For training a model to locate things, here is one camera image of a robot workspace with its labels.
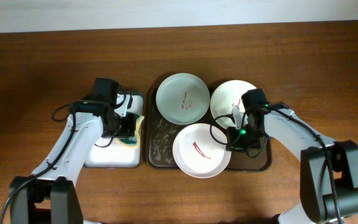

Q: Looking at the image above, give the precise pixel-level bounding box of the brown plastic tray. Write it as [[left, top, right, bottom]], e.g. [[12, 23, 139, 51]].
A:
[[145, 88, 273, 172]]

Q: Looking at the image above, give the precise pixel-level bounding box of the cream white plate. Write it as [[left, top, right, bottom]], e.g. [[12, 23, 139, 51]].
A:
[[210, 80, 256, 118]]

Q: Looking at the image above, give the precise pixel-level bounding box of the pale green plate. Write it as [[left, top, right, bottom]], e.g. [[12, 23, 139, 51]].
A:
[[155, 73, 210, 124]]

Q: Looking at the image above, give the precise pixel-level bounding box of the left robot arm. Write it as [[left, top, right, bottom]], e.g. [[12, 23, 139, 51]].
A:
[[3, 95, 144, 223]]

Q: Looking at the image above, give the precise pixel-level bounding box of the white soapy tray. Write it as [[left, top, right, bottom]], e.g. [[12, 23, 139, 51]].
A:
[[84, 90, 144, 169]]

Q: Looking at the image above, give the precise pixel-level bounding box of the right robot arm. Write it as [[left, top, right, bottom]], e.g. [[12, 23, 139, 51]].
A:
[[226, 88, 358, 223]]

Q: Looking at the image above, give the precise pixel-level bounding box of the green yellow sponge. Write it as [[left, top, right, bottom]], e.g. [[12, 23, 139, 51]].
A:
[[114, 113, 144, 149]]

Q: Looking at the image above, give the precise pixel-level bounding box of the pinkish white plate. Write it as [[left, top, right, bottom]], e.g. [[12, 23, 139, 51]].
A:
[[172, 123, 231, 179]]

